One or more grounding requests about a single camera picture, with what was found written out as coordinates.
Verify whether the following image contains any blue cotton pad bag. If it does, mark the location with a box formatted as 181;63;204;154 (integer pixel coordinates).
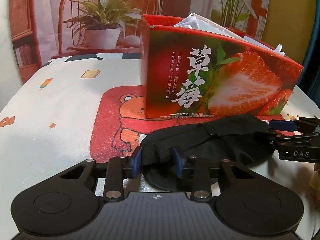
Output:
174;13;285;56

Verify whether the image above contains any printed living room backdrop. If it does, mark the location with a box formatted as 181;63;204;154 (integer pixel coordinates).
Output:
9;0;269;82

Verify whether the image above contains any person's right hand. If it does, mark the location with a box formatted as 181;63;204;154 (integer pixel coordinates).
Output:
309;163;320;200

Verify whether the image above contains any black eye mask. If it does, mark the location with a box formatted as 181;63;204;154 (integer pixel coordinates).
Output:
140;114;274;192

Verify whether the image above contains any red strawberry cardboard box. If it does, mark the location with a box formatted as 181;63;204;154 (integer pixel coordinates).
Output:
140;15;303;118

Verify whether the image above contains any cartoon print table cloth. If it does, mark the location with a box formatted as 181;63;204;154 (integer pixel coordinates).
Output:
1;55;319;239

